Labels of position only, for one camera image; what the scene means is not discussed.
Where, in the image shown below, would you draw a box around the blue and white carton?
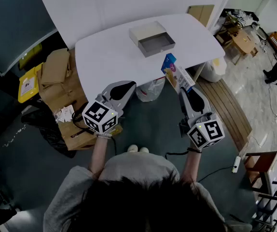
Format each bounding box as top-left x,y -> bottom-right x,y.
161,53 -> 196,93

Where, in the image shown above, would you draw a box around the small wooden table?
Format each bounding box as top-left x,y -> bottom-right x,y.
232,29 -> 259,58

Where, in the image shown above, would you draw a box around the white power strip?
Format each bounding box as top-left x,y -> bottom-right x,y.
231,156 -> 241,174

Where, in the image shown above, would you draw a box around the brown wooden stool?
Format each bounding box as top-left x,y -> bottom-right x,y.
243,150 -> 277,195

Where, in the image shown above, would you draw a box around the flattened cardboard sheet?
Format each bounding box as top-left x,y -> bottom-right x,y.
40,47 -> 72,87

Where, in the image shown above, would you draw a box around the wooden slatted board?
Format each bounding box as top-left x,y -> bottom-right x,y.
195,78 -> 253,152

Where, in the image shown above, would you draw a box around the white table leg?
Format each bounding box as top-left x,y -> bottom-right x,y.
192,61 -> 207,82

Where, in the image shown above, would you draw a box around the white bead bracelet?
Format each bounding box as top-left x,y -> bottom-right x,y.
96,132 -> 113,140

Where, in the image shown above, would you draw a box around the person's grey clothing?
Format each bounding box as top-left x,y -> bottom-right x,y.
43,151 -> 252,232

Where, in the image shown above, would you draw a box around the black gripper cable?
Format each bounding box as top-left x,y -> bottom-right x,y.
165,150 -> 190,160

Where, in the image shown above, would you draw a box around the cardboard sheet against wall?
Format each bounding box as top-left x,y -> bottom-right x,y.
187,4 -> 215,28

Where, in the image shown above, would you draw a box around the brown cardboard boxes pile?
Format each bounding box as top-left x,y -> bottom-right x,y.
39,49 -> 124,151

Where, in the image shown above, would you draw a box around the wooden chair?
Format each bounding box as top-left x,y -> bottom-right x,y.
215,15 -> 237,48

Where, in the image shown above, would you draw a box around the person's left forearm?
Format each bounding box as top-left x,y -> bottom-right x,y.
89,133 -> 112,178

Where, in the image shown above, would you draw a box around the white paper labels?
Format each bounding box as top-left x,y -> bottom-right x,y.
53,105 -> 75,124

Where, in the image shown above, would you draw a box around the black trash bag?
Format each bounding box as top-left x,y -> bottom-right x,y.
21,99 -> 77,159

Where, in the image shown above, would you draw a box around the grey glass panel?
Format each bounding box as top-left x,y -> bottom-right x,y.
0,0 -> 58,77

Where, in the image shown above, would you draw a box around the clear plastic bag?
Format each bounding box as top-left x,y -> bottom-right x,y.
135,77 -> 166,103

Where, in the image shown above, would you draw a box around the white sack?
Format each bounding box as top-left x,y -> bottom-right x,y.
195,57 -> 227,83

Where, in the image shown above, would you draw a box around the grey cardboard box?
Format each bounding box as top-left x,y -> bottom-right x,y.
128,20 -> 176,58

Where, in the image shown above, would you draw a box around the yellow bin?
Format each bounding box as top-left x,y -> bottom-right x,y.
17,62 -> 44,104

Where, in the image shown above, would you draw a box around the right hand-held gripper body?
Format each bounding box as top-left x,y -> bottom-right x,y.
179,111 -> 225,150

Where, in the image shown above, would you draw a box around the black floor cable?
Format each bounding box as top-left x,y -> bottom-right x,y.
197,165 -> 235,184

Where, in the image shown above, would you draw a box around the person's right forearm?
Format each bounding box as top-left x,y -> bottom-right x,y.
180,148 -> 202,186

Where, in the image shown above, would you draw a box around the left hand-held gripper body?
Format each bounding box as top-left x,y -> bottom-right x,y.
82,93 -> 125,134

